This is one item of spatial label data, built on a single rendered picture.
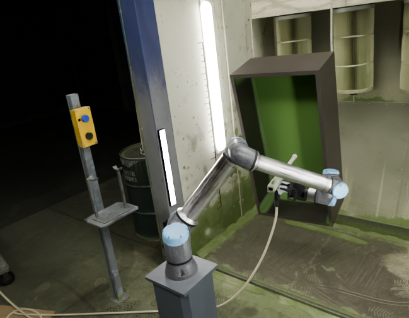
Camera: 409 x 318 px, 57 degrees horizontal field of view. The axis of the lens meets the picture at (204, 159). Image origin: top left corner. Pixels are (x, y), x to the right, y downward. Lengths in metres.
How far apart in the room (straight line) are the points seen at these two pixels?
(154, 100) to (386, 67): 2.16
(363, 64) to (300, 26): 0.68
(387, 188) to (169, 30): 2.31
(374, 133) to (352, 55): 0.78
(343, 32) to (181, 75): 1.44
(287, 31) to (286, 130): 1.11
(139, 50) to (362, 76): 1.92
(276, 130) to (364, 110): 1.17
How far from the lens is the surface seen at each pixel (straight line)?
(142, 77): 2.78
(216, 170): 2.12
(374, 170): 3.75
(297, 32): 3.73
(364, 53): 3.55
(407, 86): 3.44
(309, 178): 2.06
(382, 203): 3.68
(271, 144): 3.13
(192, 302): 2.21
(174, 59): 2.94
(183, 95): 3.01
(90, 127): 2.63
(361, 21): 3.52
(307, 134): 2.96
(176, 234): 2.09
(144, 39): 2.75
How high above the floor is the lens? 1.94
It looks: 19 degrees down
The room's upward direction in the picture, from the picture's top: 7 degrees counter-clockwise
